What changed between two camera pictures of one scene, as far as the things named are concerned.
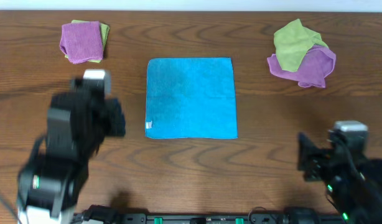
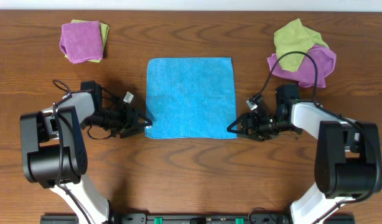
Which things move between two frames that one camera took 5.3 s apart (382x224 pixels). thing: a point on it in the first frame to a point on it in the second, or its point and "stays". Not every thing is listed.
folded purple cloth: [81, 42] stays
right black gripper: [311, 159] to [246, 119]
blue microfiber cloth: [190, 98] stays
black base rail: [106, 214] stays
